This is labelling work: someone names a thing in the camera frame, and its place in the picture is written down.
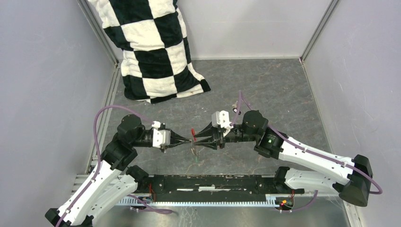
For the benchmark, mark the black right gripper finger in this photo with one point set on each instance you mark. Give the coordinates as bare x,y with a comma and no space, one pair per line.
208,144
208,131

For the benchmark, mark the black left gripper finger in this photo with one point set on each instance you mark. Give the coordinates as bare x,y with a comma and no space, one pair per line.
177,144
178,139

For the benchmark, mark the black white checkered cloth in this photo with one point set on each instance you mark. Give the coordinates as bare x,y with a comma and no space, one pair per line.
156,60

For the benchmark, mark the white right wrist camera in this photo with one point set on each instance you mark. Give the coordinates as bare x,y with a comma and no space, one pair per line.
221,119

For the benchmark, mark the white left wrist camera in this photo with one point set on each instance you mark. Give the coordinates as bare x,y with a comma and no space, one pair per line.
157,136

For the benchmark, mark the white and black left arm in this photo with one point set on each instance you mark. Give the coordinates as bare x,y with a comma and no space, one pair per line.
112,179

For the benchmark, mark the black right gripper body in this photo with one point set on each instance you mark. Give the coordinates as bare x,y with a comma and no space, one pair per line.
219,136

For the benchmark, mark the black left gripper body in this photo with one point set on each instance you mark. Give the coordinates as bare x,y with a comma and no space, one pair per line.
163,150

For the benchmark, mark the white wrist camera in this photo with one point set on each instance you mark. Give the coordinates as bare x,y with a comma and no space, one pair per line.
221,119
157,136

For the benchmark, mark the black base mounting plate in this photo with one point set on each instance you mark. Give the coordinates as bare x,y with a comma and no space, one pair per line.
213,188

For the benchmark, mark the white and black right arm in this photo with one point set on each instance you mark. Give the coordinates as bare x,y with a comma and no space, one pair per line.
350,178

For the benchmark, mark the black tagged key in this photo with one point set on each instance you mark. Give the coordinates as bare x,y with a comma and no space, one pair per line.
234,107

